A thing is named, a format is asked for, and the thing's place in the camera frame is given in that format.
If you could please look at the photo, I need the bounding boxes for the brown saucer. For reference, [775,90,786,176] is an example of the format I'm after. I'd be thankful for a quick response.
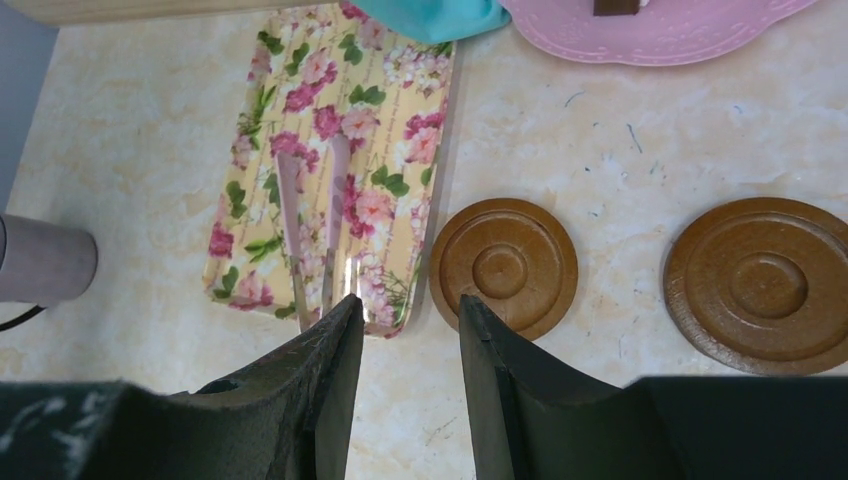
[662,197,847,376]
[428,198,579,341]

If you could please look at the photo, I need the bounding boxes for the pink three-tier cake stand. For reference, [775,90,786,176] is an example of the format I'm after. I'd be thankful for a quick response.
[501,0,814,67]

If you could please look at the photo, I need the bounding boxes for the chocolate cake slice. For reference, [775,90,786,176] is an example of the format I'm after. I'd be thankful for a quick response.
[592,0,646,17]

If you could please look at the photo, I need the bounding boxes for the purple mug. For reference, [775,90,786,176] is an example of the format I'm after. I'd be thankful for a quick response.
[1,213,98,331]

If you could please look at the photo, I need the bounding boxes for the pink-tipped metal tongs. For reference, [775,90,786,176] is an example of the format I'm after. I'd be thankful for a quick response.
[274,134,351,333]

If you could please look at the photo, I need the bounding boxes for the finger of the pink-tipped left gripper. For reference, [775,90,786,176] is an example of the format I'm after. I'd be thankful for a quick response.
[172,294,364,479]

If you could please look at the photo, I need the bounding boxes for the pink-tipped right gripper finger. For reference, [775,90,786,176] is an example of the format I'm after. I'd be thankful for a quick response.
[459,295,636,479]

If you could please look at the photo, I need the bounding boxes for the floral serving tray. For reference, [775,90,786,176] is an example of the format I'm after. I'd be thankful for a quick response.
[203,2,457,338]

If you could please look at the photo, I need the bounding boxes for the teal hanging garment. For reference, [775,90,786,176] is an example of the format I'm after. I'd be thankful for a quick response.
[351,0,511,44]

